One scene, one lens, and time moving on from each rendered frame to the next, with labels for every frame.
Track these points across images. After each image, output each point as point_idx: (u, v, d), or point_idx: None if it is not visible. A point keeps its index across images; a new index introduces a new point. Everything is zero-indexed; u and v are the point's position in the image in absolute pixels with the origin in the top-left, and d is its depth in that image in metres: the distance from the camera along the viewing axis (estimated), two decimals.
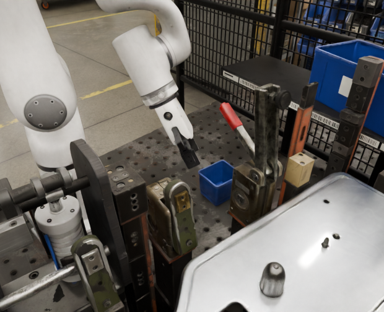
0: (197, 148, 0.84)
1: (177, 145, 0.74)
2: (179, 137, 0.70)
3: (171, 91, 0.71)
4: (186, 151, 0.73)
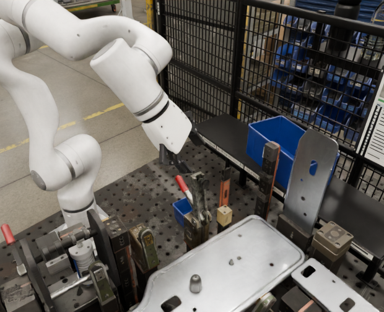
0: None
1: (191, 125, 0.79)
2: (184, 112, 0.81)
3: None
4: (192, 126, 0.82)
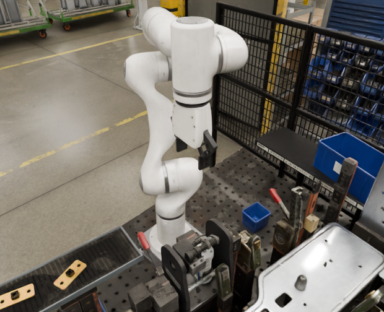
0: (198, 167, 0.77)
1: None
2: (172, 116, 0.81)
3: (173, 91, 0.71)
4: None
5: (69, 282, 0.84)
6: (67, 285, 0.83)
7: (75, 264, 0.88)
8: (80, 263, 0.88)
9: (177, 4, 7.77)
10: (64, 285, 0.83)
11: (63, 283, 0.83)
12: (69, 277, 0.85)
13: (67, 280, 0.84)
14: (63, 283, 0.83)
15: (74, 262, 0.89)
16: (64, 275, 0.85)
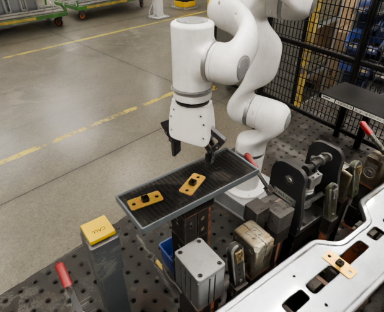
0: (205, 164, 0.78)
1: None
2: (163, 121, 0.78)
3: (173, 94, 0.70)
4: (169, 135, 0.80)
5: (194, 189, 0.84)
6: (193, 191, 0.83)
7: (194, 176, 0.88)
8: (199, 175, 0.88)
9: None
10: (189, 191, 0.83)
11: (189, 190, 0.83)
12: (192, 186, 0.85)
13: (192, 187, 0.84)
14: (189, 190, 0.83)
15: (192, 174, 0.88)
16: (187, 184, 0.85)
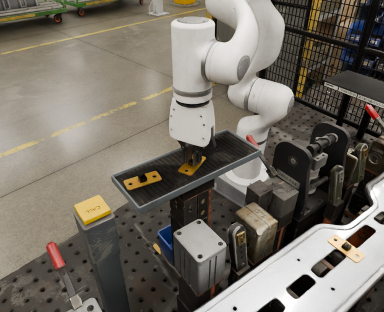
0: (192, 164, 0.80)
1: None
2: None
3: (173, 94, 0.70)
4: (181, 143, 0.80)
5: (194, 169, 0.80)
6: (193, 171, 0.79)
7: None
8: None
9: None
10: (189, 171, 0.79)
11: (188, 171, 0.79)
12: (192, 166, 0.81)
13: (192, 168, 0.80)
14: (188, 171, 0.79)
15: (192, 155, 0.85)
16: (186, 164, 0.81)
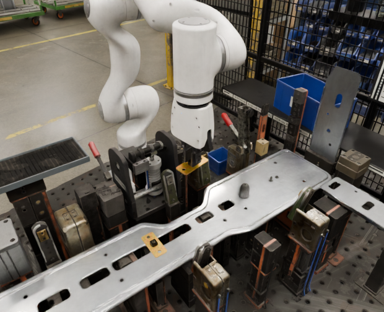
0: (191, 164, 0.80)
1: None
2: None
3: (173, 93, 0.70)
4: (183, 141, 0.80)
5: (191, 169, 0.80)
6: (189, 171, 0.79)
7: None
8: (202, 157, 0.84)
9: None
10: (186, 171, 0.80)
11: (185, 169, 0.80)
12: (191, 166, 0.81)
13: (190, 168, 0.81)
14: (185, 170, 0.80)
15: None
16: (186, 163, 0.82)
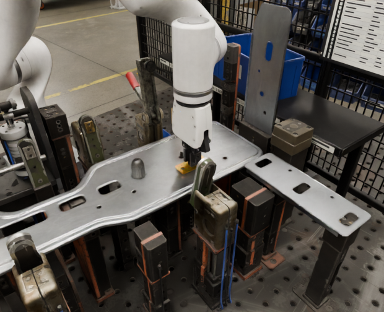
0: (190, 163, 0.80)
1: None
2: None
3: (173, 91, 0.71)
4: (184, 140, 0.81)
5: (190, 169, 0.80)
6: (187, 171, 0.79)
7: None
8: None
9: None
10: (184, 170, 0.80)
11: (184, 169, 0.80)
12: (191, 166, 0.81)
13: (189, 167, 0.81)
14: (183, 169, 0.80)
15: None
16: (186, 163, 0.82)
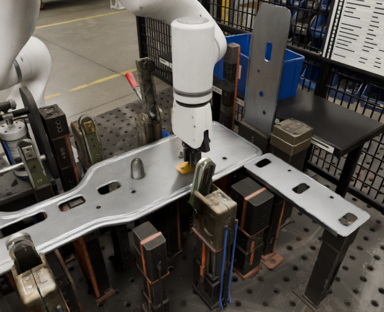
0: (190, 163, 0.80)
1: None
2: None
3: (173, 91, 0.71)
4: (184, 140, 0.81)
5: (190, 169, 0.80)
6: (187, 171, 0.79)
7: None
8: None
9: None
10: (184, 170, 0.80)
11: (184, 169, 0.80)
12: (191, 166, 0.81)
13: (189, 167, 0.81)
14: (184, 169, 0.80)
15: None
16: (186, 163, 0.82)
